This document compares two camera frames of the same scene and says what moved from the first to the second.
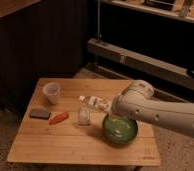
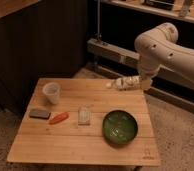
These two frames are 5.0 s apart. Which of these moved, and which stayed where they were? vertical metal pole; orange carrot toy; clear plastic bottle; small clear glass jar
Moved: clear plastic bottle
Stayed: small clear glass jar; vertical metal pole; orange carrot toy
